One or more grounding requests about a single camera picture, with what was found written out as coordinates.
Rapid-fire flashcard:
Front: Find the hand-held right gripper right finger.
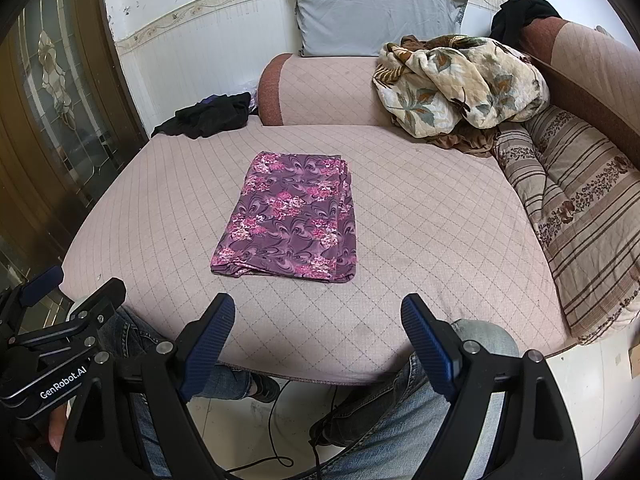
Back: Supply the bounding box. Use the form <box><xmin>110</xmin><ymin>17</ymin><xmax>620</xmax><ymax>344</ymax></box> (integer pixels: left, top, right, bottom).
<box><xmin>401</xmin><ymin>294</ymin><xmax>583</xmax><ymax>480</ymax></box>

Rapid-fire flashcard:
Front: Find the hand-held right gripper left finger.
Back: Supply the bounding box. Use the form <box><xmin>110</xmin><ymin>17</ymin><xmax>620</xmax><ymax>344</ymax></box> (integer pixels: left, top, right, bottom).
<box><xmin>56</xmin><ymin>292</ymin><xmax>237</xmax><ymax>480</ymax></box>

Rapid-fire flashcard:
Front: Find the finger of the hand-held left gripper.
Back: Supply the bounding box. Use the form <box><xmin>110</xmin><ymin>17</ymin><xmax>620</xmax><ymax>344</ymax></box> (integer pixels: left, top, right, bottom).
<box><xmin>0</xmin><ymin>266</ymin><xmax>65</xmax><ymax>336</ymax></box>
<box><xmin>10</xmin><ymin>278</ymin><xmax>127</xmax><ymax>361</ymax></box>

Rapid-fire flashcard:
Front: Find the purple floral garment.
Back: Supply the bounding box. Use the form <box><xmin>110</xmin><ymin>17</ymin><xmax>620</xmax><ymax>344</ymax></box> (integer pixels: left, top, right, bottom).
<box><xmin>210</xmin><ymin>151</ymin><xmax>359</xmax><ymax>283</ymax></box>

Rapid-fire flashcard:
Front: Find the person's left hand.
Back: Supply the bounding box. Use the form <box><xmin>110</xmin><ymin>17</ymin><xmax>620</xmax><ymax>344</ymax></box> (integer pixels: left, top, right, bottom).
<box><xmin>47</xmin><ymin>405</ymin><xmax>70</xmax><ymax>450</ymax></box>

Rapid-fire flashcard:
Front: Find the person's left leg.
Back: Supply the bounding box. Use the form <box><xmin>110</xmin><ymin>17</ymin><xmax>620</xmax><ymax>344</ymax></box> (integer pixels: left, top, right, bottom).
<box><xmin>97</xmin><ymin>307</ymin><xmax>257</xmax><ymax>480</ymax></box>

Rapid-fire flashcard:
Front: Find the person's leg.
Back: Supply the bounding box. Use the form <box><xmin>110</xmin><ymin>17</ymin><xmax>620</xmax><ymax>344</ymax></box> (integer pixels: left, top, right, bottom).
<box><xmin>97</xmin><ymin>307</ymin><xmax>257</xmax><ymax>480</ymax></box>
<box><xmin>320</xmin><ymin>319</ymin><xmax>522</xmax><ymax>480</ymax></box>

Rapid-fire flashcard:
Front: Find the dark shoe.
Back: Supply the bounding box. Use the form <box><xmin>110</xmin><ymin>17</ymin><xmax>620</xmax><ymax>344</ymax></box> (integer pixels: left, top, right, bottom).
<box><xmin>249</xmin><ymin>374</ymin><xmax>281</xmax><ymax>404</ymax></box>
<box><xmin>309</xmin><ymin>400</ymin><xmax>361</xmax><ymax>448</ymax></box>

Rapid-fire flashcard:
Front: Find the person's right leg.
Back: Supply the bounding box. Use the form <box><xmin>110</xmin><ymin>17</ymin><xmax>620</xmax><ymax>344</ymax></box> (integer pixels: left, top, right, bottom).
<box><xmin>320</xmin><ymin>319</ymin><xmax>522</xmax><ymax>480</ymax></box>

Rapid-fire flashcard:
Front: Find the pink quilted sofa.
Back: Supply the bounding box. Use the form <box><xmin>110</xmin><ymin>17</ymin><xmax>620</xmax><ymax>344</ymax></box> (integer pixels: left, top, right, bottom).
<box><xmin>62</xmin><ymin>17</ymin><xmax>640</xmax><ymax>386</ymax></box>

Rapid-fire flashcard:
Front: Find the wooden door with glass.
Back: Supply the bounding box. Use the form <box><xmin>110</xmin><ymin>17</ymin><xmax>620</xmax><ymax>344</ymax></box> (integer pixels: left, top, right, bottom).
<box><xmin>0</xmin><ymin>0</ymin><xmax>151</xmax><ymax>321</ymax></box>

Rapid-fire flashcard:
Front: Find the brown blanket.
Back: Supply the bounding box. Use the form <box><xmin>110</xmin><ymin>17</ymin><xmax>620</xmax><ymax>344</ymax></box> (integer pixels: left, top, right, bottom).
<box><xmin>425</xmin><ymin>122</ymin><xmax>498</xmax><ymax>158</ymax></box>

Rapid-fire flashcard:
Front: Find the striped brown floral cushion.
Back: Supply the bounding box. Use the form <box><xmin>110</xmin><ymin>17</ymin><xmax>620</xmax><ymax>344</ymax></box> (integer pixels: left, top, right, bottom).
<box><xmin>492</xmin><ymin>105</ymin><xmax>640</xmax><ymax>346</ymax></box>

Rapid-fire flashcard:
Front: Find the black clothing pile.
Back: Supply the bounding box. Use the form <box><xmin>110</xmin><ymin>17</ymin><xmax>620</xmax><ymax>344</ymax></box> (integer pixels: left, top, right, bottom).
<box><xmin>151</xmin><ymin>92</ymin><xmax>252</xmax><ymax>140</ymax></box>
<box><xmin>489</xmin><ymin>0</ymin><xmax>561</xmax><ymax>51</ymax></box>

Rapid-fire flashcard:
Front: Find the clear plastic bag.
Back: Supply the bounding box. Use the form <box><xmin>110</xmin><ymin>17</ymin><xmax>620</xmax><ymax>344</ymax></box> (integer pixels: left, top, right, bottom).
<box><xmin>239</xmin><ymin>79</ymin><xmax>262</xmax><ymax>113</ymax></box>

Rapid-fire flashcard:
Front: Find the beige leaf-print quilt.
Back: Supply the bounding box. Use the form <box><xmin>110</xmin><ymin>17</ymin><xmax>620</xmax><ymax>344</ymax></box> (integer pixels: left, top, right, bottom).
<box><xmin>372</xmin><ymin>34</ymin><xmax>551</xmax><ymax>140</ymax></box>

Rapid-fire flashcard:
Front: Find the grey pillow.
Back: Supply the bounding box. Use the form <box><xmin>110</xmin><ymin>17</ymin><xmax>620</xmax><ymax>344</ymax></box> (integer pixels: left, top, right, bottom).
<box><xmin>289</xmin><ymin>0</ymin><xmax>470</xmax><ymax>58</ymax></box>

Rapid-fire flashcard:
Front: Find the black cable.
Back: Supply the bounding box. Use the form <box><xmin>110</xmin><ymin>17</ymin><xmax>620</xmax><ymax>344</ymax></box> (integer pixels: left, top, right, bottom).
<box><xmin>295</xmin><ymin>385</ymin><xmax>346</xmax><ymax>480</ymax></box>
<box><xmin>224</xmin><ymin>380</ymin><xmax>296</xmax><ymax>473</ymax></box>

